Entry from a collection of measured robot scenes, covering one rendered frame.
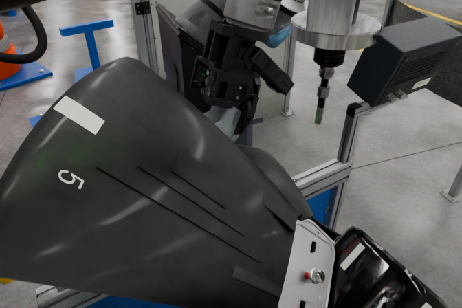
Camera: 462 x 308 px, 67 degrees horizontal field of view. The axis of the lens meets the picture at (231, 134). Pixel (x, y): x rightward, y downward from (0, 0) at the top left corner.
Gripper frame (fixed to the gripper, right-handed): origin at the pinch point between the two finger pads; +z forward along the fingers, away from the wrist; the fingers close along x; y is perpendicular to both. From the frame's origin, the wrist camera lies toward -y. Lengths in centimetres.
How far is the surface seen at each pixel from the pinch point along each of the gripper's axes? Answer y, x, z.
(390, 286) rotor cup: 4.2, 34.0, -4.8
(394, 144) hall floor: -219, -78, 53
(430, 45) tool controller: -61, -6, -23
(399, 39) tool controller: -54, -11, -23
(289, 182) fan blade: -5.3, 11.7, 0.4
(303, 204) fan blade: -3.3, 17.1, 0.2
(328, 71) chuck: 9.7, 23.1, -20.7
